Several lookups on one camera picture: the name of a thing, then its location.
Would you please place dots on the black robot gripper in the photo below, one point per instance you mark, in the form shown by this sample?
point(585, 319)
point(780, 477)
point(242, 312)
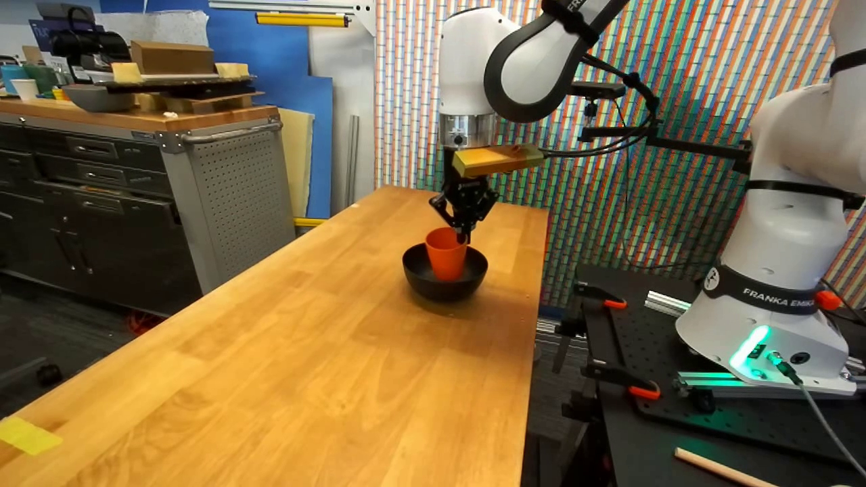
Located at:
point(470, 191)

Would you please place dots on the orange plastic cup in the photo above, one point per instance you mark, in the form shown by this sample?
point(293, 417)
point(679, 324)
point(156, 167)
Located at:
point(445, 258)

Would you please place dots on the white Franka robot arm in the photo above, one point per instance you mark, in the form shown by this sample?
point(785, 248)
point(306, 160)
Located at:
point(794, 227)

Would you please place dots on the black bowl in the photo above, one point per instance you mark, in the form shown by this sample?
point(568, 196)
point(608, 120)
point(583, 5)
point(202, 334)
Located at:
point(445, 286)

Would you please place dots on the beige board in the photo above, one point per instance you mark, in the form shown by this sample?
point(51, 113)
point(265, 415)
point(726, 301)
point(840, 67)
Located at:
point(298, 163)

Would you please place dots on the blue foam board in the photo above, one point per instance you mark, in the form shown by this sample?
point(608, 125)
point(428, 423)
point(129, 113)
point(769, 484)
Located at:
point(279, 82)

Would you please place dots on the yellow spirit level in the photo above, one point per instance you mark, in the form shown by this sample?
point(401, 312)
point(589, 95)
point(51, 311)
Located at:
point(301, 20)

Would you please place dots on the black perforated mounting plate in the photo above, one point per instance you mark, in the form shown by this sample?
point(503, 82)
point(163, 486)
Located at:
point(666, 361)

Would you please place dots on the stacked wooden planks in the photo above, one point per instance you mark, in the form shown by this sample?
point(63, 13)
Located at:
point(181, 89)

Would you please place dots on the brown wooden box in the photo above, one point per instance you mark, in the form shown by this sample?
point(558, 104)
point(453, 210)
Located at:
point(171, 58)

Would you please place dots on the grey metal tool cabinet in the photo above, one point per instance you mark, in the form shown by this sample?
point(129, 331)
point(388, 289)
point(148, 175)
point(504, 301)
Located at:
point(99, 206)

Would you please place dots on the wooden stick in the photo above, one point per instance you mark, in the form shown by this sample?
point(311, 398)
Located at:
point(722, 470)

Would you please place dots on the black equipment pile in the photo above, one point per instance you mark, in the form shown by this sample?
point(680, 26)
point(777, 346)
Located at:
point(78, 36)

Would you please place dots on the yellow sticky note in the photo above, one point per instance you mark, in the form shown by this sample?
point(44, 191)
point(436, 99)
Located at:
point(28, 438)

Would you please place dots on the black camera on stand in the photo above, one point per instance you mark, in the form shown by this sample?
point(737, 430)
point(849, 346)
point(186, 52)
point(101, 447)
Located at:
point(601, 91)

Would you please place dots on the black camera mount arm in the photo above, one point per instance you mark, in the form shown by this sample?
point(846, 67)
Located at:
point(685, 144)

